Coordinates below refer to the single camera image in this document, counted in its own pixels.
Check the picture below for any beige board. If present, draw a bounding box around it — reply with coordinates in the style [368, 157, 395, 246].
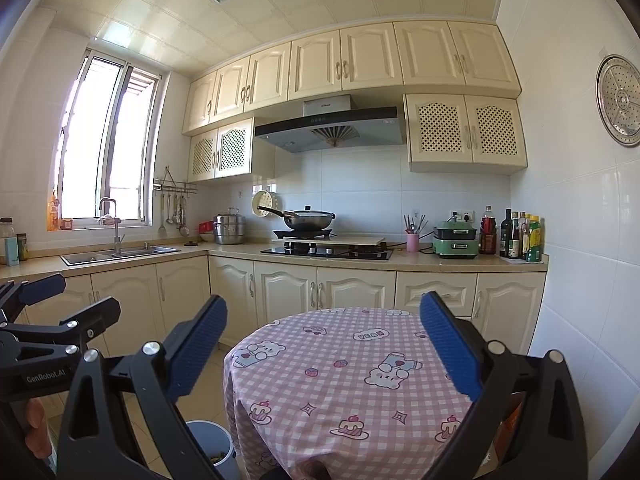
[325, 236, 387, 250]

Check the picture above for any black gas hob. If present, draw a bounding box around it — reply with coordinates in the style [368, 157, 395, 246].
[260, 240, 393, 262]

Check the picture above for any small lattice door cabinet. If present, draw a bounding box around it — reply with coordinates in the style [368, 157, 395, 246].
[187, 117, 256, 183]

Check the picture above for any metal faucet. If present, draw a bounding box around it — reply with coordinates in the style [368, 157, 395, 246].
[98, 197, 125, 256]

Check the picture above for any blue trash bin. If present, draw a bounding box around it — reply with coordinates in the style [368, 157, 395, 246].
[185, 420, 241, 480]

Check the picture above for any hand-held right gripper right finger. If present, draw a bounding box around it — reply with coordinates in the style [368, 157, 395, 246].
[419, 290, 588, 480]

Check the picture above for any row of condiment bottles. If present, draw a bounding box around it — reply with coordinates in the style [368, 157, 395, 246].
[479, 205, 543, 263]

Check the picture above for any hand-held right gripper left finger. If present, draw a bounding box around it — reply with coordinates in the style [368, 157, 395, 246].
[56, 294, 228, 480]

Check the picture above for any person's left hand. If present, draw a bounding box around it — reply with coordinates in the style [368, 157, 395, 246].
[24, 397, 53, 461]

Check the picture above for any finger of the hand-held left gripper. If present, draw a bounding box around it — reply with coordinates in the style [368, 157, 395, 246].
[0, 273, 67, 328]
[55, 296, 122, 357]

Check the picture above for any grey range hood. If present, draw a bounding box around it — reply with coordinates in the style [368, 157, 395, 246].
[254, 94, 406, 153]

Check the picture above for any metal utensil rail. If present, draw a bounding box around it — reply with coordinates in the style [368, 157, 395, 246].
[154, 165, 198, 196]

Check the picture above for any cream lower kitchen cabinet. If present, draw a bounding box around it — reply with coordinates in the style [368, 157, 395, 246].
[0, 245, 549, 361]

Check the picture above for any sliding window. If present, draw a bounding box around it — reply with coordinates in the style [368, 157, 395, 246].
[52, 49, 166, 231]

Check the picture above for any wok with lid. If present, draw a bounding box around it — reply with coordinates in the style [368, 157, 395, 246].
[256, 203, 337, 232]

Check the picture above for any hanging slotted spoon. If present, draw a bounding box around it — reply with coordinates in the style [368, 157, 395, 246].
[176, 195, 191, 237]

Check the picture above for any pink checked tablecloth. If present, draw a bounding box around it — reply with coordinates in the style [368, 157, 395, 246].
[223, 307, 501, 480]

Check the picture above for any steel sink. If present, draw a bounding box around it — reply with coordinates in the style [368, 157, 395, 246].
[60, 244, 182, 267]

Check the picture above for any black portable stove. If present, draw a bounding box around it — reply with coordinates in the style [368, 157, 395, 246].
[272, 228, 333, 240]

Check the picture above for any green electric cooker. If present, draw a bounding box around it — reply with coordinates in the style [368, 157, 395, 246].
[431, 221, 481, 260]

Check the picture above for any cream upper wall cabinet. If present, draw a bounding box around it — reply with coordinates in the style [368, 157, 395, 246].
[181, 21, 522, 136]

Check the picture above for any orange brown bag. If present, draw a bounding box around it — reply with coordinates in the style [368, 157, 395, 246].
[495, 390, 528, 466]

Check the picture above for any large lattice door cabinet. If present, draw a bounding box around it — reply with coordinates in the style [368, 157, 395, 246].
[403, 93, 528, 176]

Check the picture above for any round metal steamer tray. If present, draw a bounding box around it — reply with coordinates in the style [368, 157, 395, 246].
[595, 54, 640, 147]

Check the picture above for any steel steamer pot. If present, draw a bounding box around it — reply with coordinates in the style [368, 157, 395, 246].
[214, 207, 248, 246]

